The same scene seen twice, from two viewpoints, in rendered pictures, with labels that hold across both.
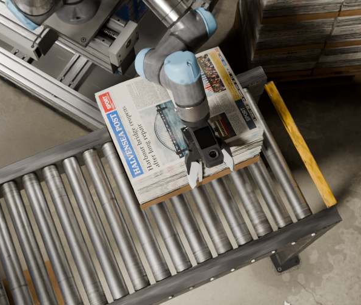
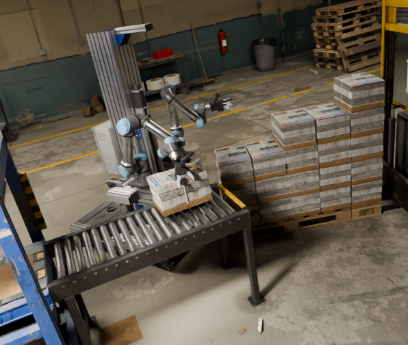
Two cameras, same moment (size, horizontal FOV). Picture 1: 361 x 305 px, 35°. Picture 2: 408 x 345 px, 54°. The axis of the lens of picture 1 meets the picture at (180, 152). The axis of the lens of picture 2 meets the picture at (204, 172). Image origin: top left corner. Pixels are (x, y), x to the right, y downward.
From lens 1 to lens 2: 2.04 m
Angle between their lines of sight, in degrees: 46
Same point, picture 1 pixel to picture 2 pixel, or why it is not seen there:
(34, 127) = not seen: hidden behind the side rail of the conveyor
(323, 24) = (250, 186)
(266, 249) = (216, 222)
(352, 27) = (264, 187)
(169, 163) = (170, 182)
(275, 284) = (252, 311)
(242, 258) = (206, 226)
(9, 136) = not seen: hidden behind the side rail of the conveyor
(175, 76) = (167, 141)
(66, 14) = (140, 179)
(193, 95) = (173, 146)
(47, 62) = not seen: hidden behind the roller
